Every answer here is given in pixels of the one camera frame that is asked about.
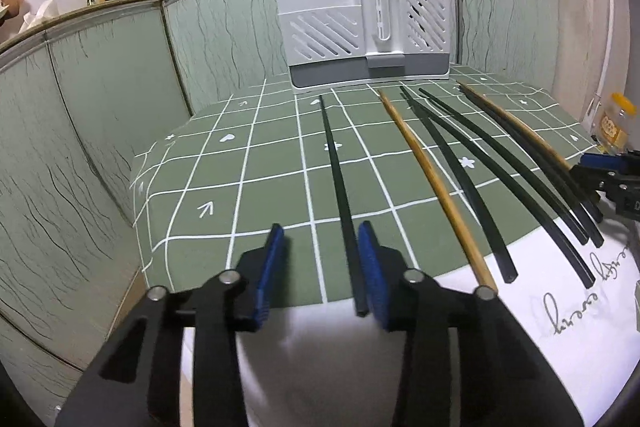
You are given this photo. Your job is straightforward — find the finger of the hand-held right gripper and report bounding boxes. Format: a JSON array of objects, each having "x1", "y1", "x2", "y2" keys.
[
  {"x1": 580, "y1": 151, "x2": 640, "y2": 168},
  {"x1": 570, "y1": 164, "x2": 623, "y2": 206}
]

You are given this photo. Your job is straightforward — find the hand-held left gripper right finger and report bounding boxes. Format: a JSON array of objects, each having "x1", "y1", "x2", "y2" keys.
[{"x1": 357, "y1": 221, "x2": 586, "y2": 427}]

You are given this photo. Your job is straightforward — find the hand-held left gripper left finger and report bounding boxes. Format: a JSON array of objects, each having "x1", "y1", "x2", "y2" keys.
[{"x1": 55, "y1": 223, "x2": 286, "y2": 427}]

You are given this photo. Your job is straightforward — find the wooden chopstick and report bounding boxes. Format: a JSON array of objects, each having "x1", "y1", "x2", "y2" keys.
[
  {"x1": 377, "y1": 89, "x2": 498, "y2": 295},
  {"x1": 457, "y1": 81, "x2": 576, "y2": 172}
]

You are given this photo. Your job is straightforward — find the white grey utensil holder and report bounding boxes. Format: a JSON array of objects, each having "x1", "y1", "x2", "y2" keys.
[{"x1": 270, "y1": 0, "x2": 457, "y2": 95}]

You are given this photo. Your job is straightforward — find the yellow lid jar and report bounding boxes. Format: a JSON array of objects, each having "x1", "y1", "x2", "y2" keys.
[{"x1": 600, "y1": 93, "x2": 638, "y2": 152}]

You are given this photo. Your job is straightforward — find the green grid tablecloth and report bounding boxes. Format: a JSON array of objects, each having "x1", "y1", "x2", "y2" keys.
[{"x1": 130, "y1": 62, "x2": 640, "y2": 427}]

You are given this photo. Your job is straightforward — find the white pipe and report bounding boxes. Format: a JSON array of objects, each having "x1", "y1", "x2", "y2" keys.
[{"x1": 599, "y1": 0, "x2": 632, "y2": 108}]

